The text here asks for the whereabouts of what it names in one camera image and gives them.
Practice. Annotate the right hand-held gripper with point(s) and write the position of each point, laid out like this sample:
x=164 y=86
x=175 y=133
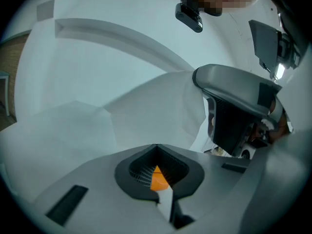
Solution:
x=264 y=140

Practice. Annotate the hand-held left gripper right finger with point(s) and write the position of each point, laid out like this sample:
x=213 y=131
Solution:
x=214 y=191

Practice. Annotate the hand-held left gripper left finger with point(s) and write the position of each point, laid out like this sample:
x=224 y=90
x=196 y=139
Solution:
x=97 y=191

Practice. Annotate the orange packet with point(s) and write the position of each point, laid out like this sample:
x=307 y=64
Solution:
x=158 y=181

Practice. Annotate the black worn equipment panel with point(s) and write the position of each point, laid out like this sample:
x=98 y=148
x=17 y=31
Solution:
x=265 y=43

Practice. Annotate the pale desk with white legs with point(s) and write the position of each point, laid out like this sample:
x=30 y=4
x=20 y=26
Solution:
x=3 y=75

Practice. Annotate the grey square panel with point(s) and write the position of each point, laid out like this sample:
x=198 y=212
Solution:
x=45 y=10

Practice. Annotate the black head-worn camera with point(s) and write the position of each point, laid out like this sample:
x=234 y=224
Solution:
x=189 y=16

